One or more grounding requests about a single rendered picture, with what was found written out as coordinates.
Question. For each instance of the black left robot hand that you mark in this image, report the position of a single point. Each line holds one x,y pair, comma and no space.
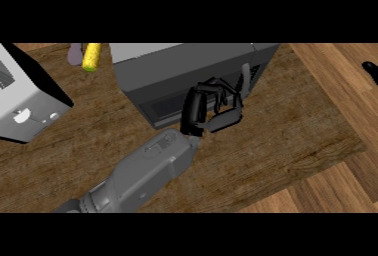
197,108

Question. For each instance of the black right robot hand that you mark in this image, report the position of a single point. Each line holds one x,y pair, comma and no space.
371,70

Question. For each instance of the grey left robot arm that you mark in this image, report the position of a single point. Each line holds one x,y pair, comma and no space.
142,170

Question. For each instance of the dark grey microwave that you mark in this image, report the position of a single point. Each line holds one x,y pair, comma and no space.
187,70

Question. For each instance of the yellow corn cob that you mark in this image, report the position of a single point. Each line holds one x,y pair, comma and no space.
92,56

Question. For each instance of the purple eggplant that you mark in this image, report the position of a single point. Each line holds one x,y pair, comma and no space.
74,54

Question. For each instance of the pale grey toaster appliance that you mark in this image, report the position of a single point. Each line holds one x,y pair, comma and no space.
27,100

